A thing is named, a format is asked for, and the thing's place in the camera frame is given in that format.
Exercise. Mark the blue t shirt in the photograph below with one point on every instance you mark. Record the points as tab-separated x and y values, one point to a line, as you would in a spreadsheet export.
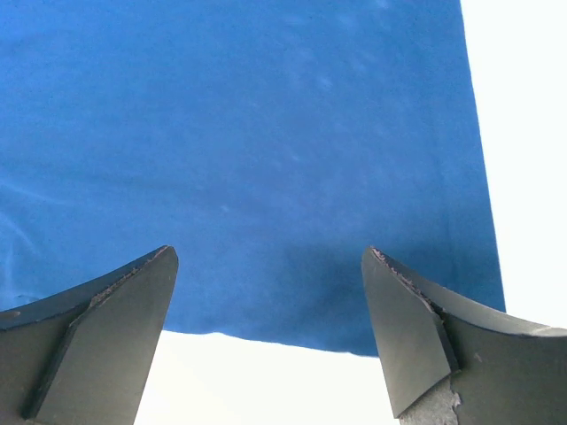
269	142

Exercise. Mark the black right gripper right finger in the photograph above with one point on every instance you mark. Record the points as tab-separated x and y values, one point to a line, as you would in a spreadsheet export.
448	359

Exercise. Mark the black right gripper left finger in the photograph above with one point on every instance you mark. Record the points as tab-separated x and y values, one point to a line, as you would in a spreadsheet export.
83	356

